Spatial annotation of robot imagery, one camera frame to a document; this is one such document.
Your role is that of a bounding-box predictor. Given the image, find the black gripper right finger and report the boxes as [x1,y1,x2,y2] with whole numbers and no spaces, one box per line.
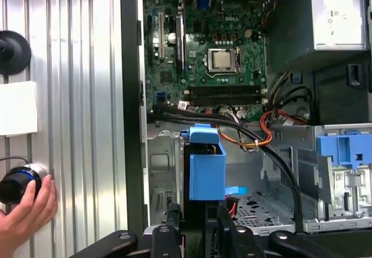
[217,205,319,258]

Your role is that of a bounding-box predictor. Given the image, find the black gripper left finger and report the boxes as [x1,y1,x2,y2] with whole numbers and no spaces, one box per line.
[69,203,187,258]

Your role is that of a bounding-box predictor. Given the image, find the hard disk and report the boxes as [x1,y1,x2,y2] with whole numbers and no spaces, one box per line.
[180,123,227,258]

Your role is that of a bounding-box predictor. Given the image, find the round black tool blue ring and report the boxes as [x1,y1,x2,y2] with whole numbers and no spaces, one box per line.
[0,162,50,205]

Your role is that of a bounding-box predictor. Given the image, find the metal disk bay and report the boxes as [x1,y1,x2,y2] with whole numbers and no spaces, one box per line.
[146,130,303,232]

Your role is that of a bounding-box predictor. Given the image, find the person bare hand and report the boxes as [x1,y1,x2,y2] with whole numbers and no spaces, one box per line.
[0,175,58,258]

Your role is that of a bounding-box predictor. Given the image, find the metal drive cage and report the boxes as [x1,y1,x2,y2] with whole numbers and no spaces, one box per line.
[296,124,372,232]

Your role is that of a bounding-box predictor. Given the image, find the blue drive latch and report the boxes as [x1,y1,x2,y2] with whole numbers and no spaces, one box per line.
[316,134,372,167]

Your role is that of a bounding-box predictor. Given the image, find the black RAM slot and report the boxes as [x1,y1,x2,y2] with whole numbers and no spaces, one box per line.
[191,95,263,106]
[190,85,262,95]

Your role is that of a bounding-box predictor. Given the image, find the black open PC case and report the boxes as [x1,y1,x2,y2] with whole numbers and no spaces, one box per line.
[119,0,372,258]

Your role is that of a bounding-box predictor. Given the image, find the CPU socket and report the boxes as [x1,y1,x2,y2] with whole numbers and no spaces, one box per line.
[203,45,244,77]

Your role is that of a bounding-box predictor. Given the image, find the silver CPU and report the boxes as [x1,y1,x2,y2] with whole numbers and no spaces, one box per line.
[212,50,238,70]

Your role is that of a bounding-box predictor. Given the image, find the white paper note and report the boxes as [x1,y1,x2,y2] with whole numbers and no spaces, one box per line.
[0,80,38,137]

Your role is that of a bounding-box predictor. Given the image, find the white expansion slot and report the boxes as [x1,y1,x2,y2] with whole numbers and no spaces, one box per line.
[158,11,164,60]

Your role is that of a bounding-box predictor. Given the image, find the green motherboard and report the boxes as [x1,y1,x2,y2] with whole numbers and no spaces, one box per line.
[144,0,269,123]

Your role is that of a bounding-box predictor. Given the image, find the black round suction base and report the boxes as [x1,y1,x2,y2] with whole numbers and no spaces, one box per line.
[0,30,32,76]

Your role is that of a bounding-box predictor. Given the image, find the grey power supply unit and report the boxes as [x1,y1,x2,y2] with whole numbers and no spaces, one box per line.
[266,0,370,72]

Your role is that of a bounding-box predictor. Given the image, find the red wire black connector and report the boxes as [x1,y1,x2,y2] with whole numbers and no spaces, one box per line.
[227,196,239,221]

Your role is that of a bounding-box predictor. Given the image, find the blue data wire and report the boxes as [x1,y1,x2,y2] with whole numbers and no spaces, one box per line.
[225,185,250,196]

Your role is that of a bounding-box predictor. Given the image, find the black cable bundle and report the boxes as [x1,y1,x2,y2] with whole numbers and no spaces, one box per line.
[148,102,305,224]

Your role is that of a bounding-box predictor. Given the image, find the orange wire bundle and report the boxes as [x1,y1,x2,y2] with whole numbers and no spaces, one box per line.
[219,111,310,153]

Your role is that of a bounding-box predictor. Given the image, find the yellow black power wires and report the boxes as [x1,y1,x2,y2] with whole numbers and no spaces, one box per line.
[267,71,314,125]

